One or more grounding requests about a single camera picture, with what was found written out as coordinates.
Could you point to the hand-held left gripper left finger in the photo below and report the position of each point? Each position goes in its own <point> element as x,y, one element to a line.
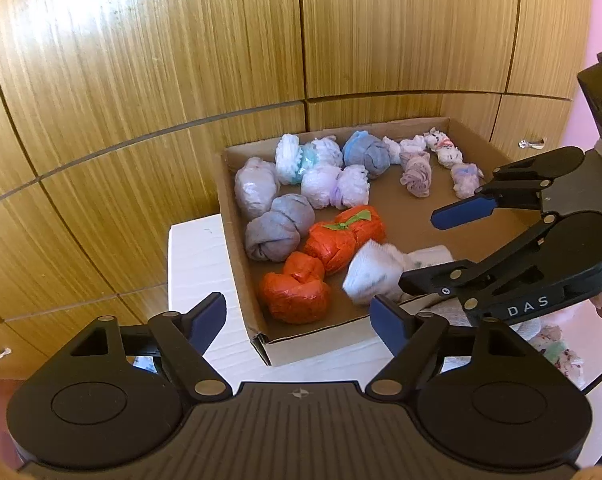
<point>208,320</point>

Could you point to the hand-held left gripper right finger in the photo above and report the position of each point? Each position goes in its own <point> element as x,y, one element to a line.
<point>388,322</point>

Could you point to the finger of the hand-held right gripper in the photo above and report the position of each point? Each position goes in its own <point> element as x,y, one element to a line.
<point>431,277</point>
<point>463,211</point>

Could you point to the cardboard box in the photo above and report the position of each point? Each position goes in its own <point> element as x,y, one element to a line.
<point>396,215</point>

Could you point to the small lilac bag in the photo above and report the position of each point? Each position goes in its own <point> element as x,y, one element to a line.
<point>466,178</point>

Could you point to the mauve sock roll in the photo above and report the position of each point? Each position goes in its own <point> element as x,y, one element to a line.
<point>417,175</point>

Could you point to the white sock roll red pattern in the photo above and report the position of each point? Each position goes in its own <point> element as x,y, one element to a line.
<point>443,147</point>

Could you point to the small white sock roll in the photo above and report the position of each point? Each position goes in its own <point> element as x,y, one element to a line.
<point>403,147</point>

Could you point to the plain orange sock roll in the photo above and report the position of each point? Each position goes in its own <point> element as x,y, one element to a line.
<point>296,290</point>

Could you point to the orange sock roll green patch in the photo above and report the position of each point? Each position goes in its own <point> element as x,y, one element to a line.
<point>346,237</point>

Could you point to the white patterned loose sock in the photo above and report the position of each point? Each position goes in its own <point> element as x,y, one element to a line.
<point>553,347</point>

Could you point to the grey sock roll blue band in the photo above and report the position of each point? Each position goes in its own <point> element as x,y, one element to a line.
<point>368,152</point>

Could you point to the plain grey sock roll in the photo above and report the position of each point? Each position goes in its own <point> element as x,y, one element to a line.
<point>281,227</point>

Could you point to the white and lilac fuzzy sock roll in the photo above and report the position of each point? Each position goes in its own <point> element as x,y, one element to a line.
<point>333,186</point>

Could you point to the pale pink sock roll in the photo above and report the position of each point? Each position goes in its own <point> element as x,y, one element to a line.
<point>256,187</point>

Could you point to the white and blue fuzzy sock roll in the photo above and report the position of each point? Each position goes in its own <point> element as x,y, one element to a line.
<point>303,157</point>

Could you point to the wooden wardrobe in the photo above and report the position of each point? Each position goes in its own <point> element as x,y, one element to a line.
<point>131,60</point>

